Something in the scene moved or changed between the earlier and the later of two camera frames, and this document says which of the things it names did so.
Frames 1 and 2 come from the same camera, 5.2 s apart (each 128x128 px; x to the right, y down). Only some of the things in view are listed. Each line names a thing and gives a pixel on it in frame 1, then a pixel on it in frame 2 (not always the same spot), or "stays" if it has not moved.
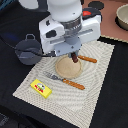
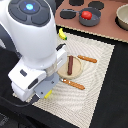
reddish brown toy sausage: [74, 58] → [70, 65]
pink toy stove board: [108, 25] stays
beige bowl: [121, 17] stays
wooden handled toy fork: [65, 80] stays
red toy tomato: [86, 12] stays
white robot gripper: [60, 38] → [28, 82]
